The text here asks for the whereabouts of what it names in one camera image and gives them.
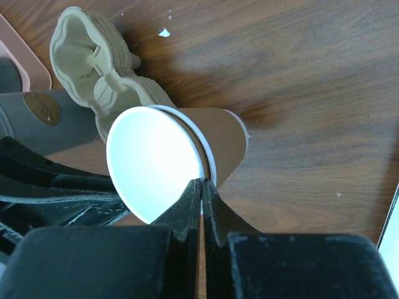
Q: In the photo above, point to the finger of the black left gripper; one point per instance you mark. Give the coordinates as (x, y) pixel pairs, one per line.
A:
(19, 215)
(26, 174)

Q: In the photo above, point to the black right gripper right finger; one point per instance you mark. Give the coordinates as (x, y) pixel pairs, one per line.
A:
(220, 221)

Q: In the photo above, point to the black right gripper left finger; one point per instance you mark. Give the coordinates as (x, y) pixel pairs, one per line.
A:
(180, 278)

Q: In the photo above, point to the brown paper coffee cup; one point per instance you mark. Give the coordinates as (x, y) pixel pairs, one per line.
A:
(222, 134)

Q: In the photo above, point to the grey cylindrical utensil holder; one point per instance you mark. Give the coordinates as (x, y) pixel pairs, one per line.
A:
(46, 122)

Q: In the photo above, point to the pink rectangular tray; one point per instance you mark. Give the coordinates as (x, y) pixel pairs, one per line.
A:
(33, 74)

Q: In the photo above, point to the cardboard two-cup carrier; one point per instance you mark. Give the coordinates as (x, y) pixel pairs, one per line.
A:
(94, 65)

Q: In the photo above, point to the white rectangular plate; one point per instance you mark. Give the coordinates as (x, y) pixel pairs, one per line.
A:
(388, 241)

